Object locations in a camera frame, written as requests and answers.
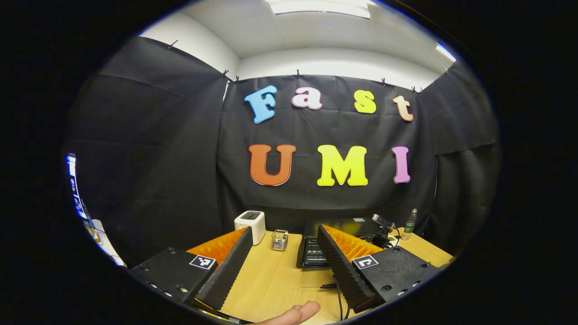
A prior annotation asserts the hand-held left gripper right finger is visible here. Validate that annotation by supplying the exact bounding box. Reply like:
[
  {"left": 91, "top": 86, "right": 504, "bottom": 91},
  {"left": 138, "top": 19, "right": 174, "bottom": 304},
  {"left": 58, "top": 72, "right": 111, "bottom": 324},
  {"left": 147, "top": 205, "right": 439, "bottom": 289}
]
[{"left": 316, "top": 224, "right": 445, "bottom": 314}]

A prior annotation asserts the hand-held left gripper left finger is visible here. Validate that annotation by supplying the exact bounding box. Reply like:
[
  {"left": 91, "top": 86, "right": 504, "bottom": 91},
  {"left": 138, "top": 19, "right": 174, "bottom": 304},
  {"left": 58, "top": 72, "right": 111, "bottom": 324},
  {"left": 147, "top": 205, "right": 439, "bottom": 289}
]
[{"left": 129, "top": 226, "right": 254, "bottom": 312}]

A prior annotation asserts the black electric oven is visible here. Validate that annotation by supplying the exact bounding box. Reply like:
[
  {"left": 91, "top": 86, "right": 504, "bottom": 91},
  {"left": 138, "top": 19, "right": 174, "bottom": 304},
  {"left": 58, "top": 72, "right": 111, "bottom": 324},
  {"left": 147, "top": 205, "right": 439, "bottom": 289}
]
[{"left": 296, "top": 217, "right": 393, "bottom": 289}]

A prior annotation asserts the clear plastic water bottle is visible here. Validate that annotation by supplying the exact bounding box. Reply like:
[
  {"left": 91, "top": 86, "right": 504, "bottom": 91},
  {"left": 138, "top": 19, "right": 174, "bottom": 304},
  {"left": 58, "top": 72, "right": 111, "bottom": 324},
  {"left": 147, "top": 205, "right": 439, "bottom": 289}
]
[{"left": 403, "top": 209, "right": 418, "bottom": 241}]

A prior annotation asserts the white toaster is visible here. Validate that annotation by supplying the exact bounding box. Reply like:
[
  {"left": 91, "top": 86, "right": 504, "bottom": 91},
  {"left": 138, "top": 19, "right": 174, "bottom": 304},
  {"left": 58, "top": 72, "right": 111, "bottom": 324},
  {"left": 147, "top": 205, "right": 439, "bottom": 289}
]
[{"left": 234, "top": 210, "right": 266, "bottom": 246}]

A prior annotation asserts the white printed board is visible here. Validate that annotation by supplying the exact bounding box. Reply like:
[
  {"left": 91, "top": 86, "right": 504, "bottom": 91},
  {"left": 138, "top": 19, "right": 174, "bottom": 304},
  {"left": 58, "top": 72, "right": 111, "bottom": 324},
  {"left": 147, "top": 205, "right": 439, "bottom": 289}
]
[{"left": 65, "top": 153, "right": 127, "bottom": 268}]

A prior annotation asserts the black backdrop cloth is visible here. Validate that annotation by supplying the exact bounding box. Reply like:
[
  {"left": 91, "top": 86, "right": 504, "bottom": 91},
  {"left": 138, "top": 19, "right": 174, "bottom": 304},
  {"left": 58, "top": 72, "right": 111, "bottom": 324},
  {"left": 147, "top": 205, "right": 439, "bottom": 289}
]
[{"left": 63, "top": 36, "right": 502, "bottom": 268}]

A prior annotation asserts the small ceiling light panel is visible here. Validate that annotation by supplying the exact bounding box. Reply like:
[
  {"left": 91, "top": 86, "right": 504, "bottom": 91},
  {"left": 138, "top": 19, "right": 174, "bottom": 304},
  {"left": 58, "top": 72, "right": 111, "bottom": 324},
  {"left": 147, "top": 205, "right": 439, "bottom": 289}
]
[{"left": 436, "top": 42, "right": 457, "bottom": 63}]

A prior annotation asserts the large ceiling light panel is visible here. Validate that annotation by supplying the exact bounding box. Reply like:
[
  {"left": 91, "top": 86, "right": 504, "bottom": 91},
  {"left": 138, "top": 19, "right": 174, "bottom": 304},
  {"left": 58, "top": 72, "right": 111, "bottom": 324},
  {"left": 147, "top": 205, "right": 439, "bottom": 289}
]
[{"left": 266, "top": 0, "right": 372, "bottom": 19}]

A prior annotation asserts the black cable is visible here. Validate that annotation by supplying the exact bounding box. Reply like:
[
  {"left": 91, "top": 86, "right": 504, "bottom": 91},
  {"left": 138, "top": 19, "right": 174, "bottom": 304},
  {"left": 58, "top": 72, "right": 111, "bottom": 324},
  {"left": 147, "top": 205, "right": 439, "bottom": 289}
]
[{"left": 335, "top": 275, "right": 351, "bottom": 321}]

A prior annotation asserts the small wire basket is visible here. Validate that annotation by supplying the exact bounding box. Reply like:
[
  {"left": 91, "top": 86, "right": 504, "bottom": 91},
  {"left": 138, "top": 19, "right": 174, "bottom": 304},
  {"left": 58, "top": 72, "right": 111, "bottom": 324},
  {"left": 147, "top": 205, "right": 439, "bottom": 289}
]
[{"left": 271, "top": 229, "right": 289, "bottom": 251}]

